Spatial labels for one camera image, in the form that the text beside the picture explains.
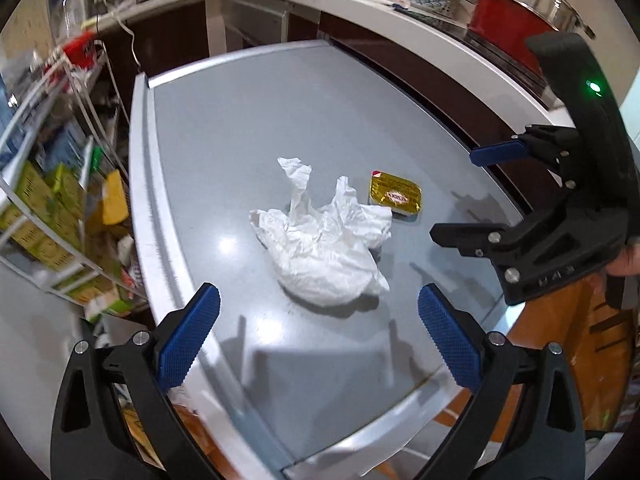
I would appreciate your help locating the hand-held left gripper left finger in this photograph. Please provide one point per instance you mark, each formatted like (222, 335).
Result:
(187, 337)

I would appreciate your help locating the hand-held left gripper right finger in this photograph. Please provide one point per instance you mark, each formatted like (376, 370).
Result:
(450, 337)

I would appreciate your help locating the red pot with steel lid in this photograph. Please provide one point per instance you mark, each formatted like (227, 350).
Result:
(505, 20)

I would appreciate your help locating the red bag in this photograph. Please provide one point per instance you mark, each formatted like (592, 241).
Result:
(75, 52)

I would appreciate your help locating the gold jam portion pack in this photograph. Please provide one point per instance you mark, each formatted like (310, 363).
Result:
(395, 194)

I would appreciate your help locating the person's right hand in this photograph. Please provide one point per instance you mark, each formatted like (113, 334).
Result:
(627, 260)

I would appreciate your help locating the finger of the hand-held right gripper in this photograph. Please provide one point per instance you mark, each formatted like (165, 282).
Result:
(470, 239)
(497, 152)

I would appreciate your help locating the wooden furniture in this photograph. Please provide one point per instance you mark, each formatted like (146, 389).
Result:
(610, 360)

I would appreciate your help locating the white tissue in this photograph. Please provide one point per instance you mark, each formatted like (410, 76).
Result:
(320, 255)

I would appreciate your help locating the yellow packet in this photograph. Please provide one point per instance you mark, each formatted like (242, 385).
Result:
(114, 200)

